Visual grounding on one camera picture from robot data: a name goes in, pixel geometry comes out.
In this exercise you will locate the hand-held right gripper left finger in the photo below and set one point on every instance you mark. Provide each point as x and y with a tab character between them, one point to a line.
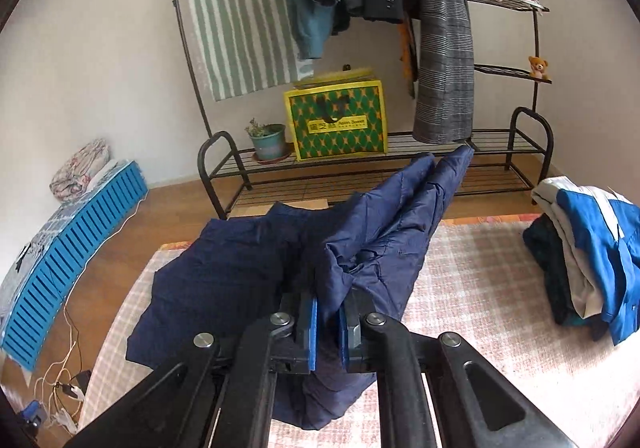
311	333

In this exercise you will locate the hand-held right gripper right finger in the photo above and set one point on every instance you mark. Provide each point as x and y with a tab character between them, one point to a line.
345	335

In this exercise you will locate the navy puffer jacket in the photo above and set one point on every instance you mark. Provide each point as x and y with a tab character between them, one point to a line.
240	273

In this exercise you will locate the black metal clothes rack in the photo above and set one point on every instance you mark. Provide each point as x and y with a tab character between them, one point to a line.
400	143

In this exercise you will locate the dark folded clothes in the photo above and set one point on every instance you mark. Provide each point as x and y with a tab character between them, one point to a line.
547	268

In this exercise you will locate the pile of blue clothes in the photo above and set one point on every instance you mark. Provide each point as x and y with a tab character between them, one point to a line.
595	238

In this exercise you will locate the pink plaid table blanket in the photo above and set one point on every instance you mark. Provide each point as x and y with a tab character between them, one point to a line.
475	278

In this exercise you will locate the potted plant in teal pot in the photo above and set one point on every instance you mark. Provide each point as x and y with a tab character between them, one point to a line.
267	143

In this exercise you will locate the green yellow box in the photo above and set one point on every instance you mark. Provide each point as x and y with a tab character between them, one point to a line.
335	123

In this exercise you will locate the grey plaid coat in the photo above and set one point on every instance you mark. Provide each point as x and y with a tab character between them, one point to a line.
445	78

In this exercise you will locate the folded floral quilt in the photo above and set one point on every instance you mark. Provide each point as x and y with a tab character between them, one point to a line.
80	170

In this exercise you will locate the orange hanging scarf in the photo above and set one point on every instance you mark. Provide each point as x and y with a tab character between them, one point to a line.
406	58

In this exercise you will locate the small blue device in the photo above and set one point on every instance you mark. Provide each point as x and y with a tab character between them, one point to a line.
32	415

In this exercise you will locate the green striped white blanket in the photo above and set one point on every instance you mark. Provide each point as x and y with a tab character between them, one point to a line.
240	28

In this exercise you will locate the small brown teddy bear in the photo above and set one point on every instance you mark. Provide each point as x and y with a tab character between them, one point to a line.
538	68

